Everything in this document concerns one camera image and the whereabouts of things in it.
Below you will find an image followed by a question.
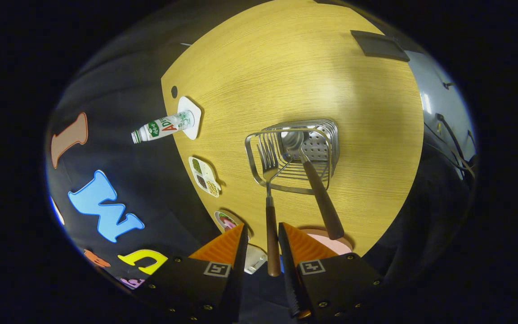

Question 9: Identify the white oval food plate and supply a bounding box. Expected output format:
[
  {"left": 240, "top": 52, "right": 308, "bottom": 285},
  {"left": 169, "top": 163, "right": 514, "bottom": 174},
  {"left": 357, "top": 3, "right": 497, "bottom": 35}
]
[{"left": 214, "top": 211, "right": 246, "bottom": 234}]

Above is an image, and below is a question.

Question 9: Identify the metal wire basket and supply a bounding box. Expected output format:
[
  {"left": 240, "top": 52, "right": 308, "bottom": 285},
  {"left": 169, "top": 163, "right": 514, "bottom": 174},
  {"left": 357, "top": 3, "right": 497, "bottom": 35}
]
[{"left": 245, "top": 118, "right": 340, "bottom": 196}]

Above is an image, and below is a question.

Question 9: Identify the pink plate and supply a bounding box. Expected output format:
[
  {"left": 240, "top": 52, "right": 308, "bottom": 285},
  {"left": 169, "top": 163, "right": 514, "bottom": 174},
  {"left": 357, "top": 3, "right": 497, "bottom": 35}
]
[{"left": 299, "top": 228, "right": 354, "bottom": 256}]

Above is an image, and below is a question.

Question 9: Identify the black cable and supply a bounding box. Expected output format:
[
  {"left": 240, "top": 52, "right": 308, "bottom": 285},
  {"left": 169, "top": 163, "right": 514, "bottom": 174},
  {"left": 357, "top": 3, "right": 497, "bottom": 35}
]
[{"left": 423, "top": 81, "right": 478, "bottom": 180}]

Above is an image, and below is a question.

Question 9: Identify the wooden handle spoon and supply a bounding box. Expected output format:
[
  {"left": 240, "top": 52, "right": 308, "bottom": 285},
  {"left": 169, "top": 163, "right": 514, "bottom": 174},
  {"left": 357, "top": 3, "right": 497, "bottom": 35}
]
[{"left": 281, "top": 130, "right": 345, "bottom": 240}]

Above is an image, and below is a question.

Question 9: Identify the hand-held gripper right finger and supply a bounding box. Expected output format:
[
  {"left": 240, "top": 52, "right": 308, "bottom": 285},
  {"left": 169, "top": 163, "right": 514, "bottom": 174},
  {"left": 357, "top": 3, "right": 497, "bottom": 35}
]
[{"left": 278, "top": 221, "right": 383, "bottom": 320}]

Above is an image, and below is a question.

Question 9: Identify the wooden handle fork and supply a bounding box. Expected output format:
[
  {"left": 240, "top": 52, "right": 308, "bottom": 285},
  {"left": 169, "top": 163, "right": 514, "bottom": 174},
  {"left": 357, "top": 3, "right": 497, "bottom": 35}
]
[{"left": 256, "top": 133, "right": 282, "bottom": 277}]

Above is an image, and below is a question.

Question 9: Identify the white coaster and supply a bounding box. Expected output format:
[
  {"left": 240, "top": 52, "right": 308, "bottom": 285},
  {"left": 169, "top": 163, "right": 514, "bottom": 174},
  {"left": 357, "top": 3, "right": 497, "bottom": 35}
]
[{"left": 177, "top": 96, "right": 202, "bottom": 140}]

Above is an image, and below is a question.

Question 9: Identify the white divided dish with beans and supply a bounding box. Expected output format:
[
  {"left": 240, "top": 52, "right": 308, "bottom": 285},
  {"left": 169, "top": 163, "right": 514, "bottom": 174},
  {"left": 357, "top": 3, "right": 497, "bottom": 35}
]
[{"left": 188, "top": 156, "right": 222, "bottom": 198}]

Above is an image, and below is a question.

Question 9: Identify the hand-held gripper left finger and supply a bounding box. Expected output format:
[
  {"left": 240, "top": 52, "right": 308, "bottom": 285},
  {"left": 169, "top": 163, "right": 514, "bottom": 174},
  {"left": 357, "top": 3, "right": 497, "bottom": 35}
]
[{"left": 142, "top": 223, "right": 249, "bottom": 324}]

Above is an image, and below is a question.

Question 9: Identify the white drink bottle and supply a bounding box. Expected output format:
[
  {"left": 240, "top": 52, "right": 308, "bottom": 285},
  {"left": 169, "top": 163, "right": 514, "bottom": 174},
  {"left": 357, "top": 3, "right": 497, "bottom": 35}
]
[{"left": 131, "top": 110, "right": 195, "bottom": 144}]

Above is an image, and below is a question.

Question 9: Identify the white toaster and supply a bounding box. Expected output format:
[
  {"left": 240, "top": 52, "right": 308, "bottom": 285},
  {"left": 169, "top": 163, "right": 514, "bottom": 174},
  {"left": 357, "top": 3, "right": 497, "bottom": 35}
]
[{"left": 243, "top": 243, "right": 268, "bottom": 275}]

